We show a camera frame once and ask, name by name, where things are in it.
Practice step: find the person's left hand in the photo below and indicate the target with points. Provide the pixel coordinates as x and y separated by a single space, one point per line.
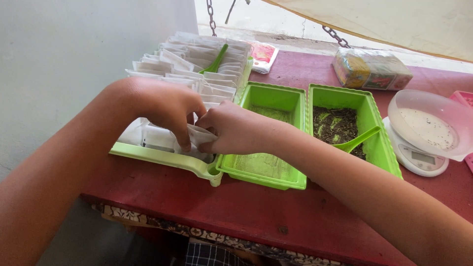
162 105

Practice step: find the white pink printed packet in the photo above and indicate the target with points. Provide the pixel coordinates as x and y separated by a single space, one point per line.
263 56

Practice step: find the checkered dark cloth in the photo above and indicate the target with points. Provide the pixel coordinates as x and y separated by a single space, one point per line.
210 255

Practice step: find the rows of white tea bags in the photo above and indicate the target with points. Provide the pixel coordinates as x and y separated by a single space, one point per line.
192 74

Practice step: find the white paper tea bag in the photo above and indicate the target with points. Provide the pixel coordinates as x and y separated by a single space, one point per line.
199 138

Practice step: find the loose dark tea leaves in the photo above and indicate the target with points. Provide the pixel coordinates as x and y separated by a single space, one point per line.
338 129

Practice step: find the green plastic scoop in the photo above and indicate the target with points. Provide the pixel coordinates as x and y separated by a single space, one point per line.
356 140

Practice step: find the pink plastic basket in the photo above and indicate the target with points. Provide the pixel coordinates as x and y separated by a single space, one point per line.
465 111

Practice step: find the green plastic spoon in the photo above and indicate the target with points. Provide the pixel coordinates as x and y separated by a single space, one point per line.
216 61

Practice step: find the wrapped tea packet block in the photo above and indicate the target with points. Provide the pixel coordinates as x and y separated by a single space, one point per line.
371 70

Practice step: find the person's right hand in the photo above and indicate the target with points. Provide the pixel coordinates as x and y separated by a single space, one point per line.
236 127

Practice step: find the person's right fingers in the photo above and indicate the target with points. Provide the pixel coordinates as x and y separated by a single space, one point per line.
207 127

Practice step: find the white digital kitchen scale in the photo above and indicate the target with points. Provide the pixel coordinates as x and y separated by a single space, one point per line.
417 157

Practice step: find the beige tarp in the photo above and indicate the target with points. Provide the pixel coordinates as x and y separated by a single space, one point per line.
388 22

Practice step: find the green tub with tea leaves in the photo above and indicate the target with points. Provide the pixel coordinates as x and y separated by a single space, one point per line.
364 122

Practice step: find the pale green plastic tray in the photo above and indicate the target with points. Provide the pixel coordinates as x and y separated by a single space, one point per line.
166 157

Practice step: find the patterned batik cloth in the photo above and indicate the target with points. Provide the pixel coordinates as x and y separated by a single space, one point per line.
207 232

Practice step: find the clear plastic scale bowl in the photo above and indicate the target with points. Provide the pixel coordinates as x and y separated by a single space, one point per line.
432 125

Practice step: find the empty green plastic tub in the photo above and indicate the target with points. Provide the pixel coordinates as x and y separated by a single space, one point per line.
271 147

